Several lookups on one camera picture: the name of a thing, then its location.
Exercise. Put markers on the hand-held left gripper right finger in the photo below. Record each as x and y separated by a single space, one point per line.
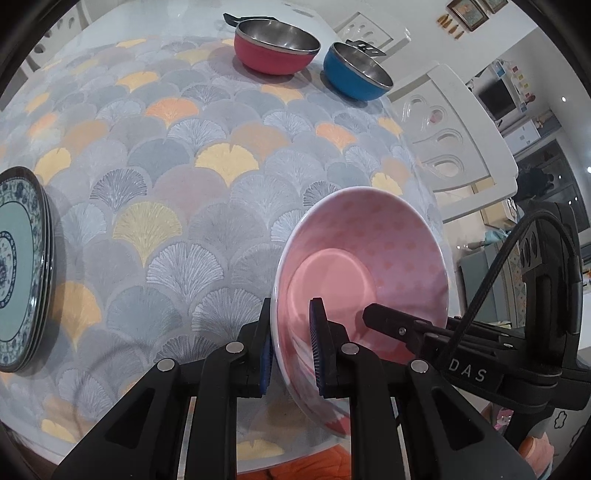
318 350

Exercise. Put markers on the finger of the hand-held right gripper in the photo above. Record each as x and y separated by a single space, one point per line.
397 330
485 332

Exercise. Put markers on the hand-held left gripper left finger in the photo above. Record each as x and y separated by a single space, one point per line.
265 364

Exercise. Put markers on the pink polka dot bowl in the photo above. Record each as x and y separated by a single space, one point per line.
369 240

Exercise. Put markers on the blue floral patterned plate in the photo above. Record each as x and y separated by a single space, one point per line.
47 258
54 286
51 277
14 240

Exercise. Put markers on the grey green cushioned seat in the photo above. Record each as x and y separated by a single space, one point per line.
480 281

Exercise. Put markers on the orange cloth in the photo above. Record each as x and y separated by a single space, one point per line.
295 468

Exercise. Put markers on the large white carved chair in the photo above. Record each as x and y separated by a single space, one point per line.
485 152

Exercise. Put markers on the grey fan pattern tablecloth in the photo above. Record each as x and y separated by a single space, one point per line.
184 184

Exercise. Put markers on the white cabinet with coloured stickers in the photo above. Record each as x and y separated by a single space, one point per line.
526 124

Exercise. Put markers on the white microwave oven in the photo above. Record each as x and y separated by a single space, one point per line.
496 99

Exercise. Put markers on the small framed picture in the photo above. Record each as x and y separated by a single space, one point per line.
495 3

